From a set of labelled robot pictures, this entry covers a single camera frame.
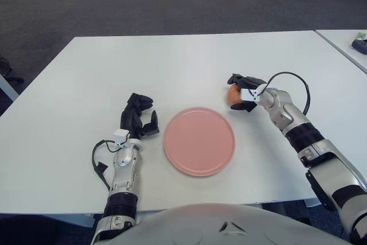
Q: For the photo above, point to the yellow-red apple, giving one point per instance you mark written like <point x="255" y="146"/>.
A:
<point x="233" y="95"/>

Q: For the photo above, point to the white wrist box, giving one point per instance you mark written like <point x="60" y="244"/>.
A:
<point x="249" y="95"/>
<point x="121" y="135"/>

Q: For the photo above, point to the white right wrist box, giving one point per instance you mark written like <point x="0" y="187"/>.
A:
<point x="249" y="95"/>

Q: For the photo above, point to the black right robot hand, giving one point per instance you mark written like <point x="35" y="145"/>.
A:
<point x="252" y="82"/>

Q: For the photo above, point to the black chair base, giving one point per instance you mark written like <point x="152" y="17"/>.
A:
<point x="7" y="70"/>

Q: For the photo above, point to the grey handheld controller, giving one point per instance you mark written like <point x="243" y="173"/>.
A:
<point x="360" y="46"/>

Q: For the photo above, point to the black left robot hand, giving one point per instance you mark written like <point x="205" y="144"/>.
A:
<point x="132" y="117"/>

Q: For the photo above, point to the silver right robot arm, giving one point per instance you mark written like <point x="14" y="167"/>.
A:
<point x="304" y="136"/>

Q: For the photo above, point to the white table leg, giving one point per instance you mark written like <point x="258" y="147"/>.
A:
<point x="7" y="87"/>

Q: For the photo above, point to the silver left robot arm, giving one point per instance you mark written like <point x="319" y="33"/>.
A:
<point x="123" y="167"/>

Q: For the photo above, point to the pink round plate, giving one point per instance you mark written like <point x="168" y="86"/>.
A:
<point x="199" y="141"/>

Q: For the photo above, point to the grey robot torso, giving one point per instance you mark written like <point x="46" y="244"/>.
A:
<point x="200" y="225"/>

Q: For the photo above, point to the green packet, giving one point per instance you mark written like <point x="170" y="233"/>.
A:
<point x="361" y="36"/>

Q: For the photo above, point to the white table frame beam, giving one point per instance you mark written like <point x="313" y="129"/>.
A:
<point x="309" y="203"/>

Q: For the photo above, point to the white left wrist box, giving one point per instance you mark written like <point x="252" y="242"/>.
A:
<point x="121" y="135"/>

